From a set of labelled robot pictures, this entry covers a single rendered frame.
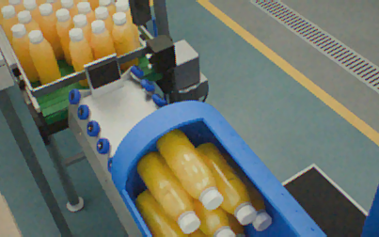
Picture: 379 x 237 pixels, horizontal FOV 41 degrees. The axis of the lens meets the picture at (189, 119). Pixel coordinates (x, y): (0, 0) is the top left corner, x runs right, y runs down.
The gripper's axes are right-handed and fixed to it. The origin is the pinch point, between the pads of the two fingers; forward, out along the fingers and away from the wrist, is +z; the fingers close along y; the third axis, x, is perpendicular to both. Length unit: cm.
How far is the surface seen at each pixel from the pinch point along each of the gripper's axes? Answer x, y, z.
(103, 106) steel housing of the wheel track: 10, -40, 60
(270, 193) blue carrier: 2.0, 26.8, 28.9
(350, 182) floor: 100, 4, 153
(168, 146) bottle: -0.4, 2.5, 33.8
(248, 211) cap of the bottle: 1.2, 22.8, 38.3
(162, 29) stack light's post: 58, -68, 75
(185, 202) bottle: -5.9, 12.6, 37.9
